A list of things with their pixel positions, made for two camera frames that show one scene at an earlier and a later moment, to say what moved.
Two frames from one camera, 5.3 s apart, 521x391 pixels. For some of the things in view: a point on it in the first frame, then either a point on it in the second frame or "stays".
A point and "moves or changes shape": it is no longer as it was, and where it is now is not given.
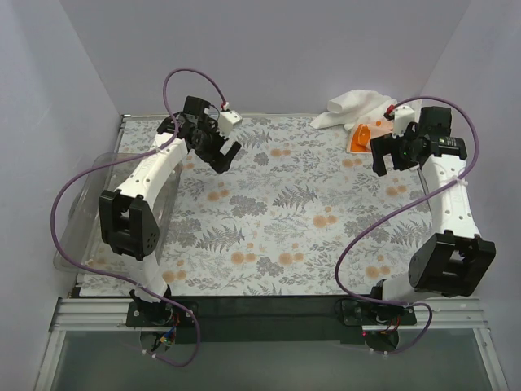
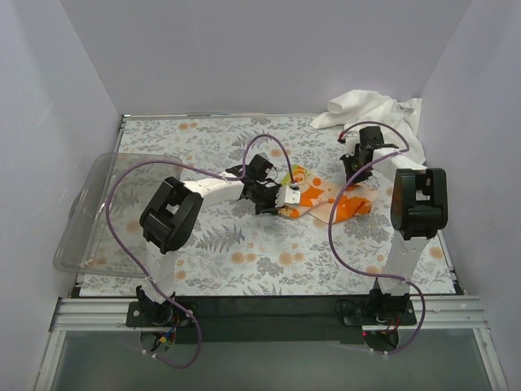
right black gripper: (391, 149) → (354, 165)
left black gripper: (212, 147) → (270, 199)
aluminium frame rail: (110, 314) stays
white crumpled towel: (352, 108) stays
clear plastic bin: (80, 245) stays
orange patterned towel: (361, 134) moves or changes shape
